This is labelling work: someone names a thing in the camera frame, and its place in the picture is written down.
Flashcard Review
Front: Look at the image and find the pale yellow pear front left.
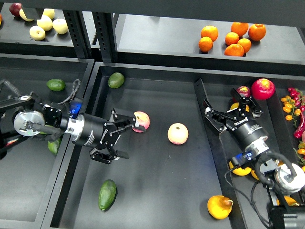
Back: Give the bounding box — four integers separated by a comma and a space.
29, 26, 46, 41

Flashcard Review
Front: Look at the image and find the orange centre small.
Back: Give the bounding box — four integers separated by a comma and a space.
225, 32, 240, 46

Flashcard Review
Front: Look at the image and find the large red apple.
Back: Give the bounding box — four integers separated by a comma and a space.
251, 78, 275, 100

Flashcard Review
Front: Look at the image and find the pale yellow pear behind tag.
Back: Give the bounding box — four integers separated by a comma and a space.
19, 9, 33, 21

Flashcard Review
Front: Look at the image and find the cherry tomato vine bunch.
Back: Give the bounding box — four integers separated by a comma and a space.
280, 87, 305, 122

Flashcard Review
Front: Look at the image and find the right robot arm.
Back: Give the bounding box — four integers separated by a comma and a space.
202, 89, 305, 229

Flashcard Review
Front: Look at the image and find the orange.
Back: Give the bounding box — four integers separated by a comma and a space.
201, 25, 219, 42
224, 43, 244, 57
237, 38, 252, 54
248, 24, 266, 42
231, 22, 249, 37
198, 36, 213, 52

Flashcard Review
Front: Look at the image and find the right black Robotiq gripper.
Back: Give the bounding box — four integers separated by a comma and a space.
203, 88, 268, 148

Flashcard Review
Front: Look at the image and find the orange top right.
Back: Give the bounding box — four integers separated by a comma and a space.
248, 24, 266, 42

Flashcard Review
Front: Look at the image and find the green avocado centre tray corner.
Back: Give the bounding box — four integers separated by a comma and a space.
108, 72, 125, 88

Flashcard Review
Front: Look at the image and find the green avocado top left tray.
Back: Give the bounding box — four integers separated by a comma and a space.
46, 79, 66, 91

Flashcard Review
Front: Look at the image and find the black shelf upright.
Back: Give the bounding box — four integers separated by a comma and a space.
63, 10, 88, 59
92, 12, 118, 63

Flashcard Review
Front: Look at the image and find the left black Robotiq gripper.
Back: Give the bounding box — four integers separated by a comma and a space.
71, 108, 145, 165

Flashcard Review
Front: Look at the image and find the red chili pepper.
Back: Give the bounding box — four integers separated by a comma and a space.
293, 112, 305, 139

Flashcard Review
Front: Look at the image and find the black shelf upright right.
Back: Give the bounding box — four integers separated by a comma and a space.
92, 12, 118, 63

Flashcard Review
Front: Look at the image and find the pink red apple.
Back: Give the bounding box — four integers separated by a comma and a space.
133, 111, 150, 133

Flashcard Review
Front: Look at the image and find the pale yellow pear middle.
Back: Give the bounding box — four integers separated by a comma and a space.
36, 15, 53, 31

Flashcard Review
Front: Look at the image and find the black left tray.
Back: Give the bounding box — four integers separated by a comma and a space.
0, 54, 94, 229

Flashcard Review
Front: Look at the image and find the orange top left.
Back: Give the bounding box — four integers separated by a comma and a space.
201, 25, 219, 42

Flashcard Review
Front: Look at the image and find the orange lower left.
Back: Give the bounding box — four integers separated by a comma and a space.
198, 36, 213, 52

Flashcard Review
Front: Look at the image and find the pale yellow pink apple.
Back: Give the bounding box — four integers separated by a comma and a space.
167, 123, 189, 145

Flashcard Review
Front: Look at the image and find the black centre tray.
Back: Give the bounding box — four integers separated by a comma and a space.
42, 62, 230, 229

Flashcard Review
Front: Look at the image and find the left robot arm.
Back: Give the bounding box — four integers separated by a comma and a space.
0, 79, 146, 164

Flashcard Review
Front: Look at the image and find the dark red apple on shelf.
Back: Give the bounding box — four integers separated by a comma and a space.
9, 3, 22, 17

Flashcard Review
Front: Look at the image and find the green avocado lower cluster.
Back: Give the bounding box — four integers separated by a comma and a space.
47, 138, 61, 155

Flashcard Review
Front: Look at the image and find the orange right lower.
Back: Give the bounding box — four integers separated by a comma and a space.
237, 38, 252, 54

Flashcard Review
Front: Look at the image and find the black shelf upright left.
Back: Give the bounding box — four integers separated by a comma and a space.
63, 10, 88, 59

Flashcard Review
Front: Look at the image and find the black right tray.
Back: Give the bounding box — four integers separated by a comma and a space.
193, 73, 305, 229

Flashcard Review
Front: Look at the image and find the pale yellow pear back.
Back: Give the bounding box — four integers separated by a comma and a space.
43, 8, 55, 20

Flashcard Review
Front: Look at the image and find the orange front bottom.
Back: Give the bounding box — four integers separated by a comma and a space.
224, 43, 244, 57

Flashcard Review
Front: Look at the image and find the pale yellow pear right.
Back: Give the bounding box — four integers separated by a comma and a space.
52, 18, 69, 35

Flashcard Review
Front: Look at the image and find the black tray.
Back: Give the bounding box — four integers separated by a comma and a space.
193, 73, 305, 229
0, 54, 94, 229
42, 62, 230, 229

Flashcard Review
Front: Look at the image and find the orange top middle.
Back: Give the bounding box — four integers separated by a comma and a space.
231, 22, 249, 37

